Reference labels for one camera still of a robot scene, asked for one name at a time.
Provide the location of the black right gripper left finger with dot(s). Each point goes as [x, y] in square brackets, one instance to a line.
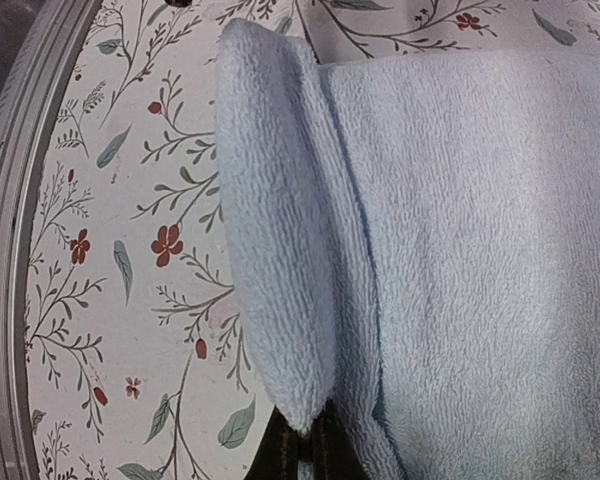
[277, 455]

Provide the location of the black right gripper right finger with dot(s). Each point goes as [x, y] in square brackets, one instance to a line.
[333, 455]

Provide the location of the light blue towel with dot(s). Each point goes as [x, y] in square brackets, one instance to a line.
[417, 239]

